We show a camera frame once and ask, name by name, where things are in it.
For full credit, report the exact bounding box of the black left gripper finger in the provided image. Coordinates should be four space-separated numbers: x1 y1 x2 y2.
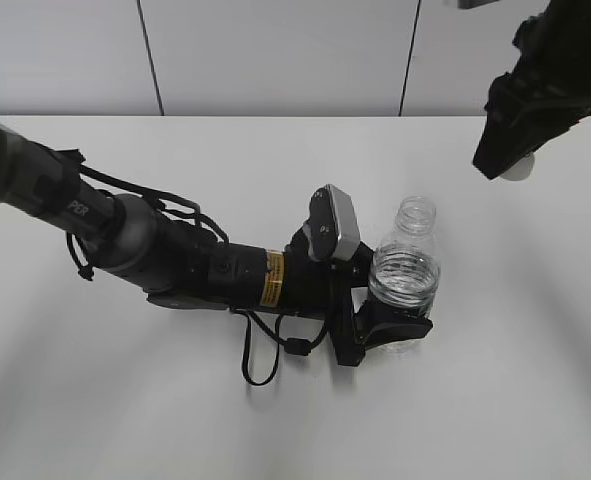
352 300 433 356

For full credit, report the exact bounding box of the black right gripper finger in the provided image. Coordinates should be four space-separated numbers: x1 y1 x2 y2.
472 73 591 180

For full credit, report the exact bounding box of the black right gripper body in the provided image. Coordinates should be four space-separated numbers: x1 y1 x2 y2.
485 1 591 120

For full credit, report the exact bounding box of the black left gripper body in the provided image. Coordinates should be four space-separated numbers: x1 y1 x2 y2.
279 225 374 367

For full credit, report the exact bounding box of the white green bottle cap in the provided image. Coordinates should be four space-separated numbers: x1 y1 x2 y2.
500 153 535 182

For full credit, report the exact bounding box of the clear Cestbon water bottle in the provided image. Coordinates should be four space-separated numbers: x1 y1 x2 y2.
368 196 441 348

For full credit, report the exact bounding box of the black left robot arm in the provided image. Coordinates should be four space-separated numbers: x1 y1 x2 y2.
0 124 433 367

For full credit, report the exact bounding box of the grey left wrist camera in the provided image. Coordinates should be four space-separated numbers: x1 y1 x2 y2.
307 184 361 262

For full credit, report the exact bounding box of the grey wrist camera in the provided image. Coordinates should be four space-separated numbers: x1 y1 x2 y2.
457 0 499 10
307 184 361 262

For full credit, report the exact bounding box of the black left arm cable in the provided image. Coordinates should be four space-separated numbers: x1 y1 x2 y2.
66 149 332 387

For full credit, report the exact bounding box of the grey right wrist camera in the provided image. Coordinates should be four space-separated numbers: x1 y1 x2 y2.
457 0 499 10

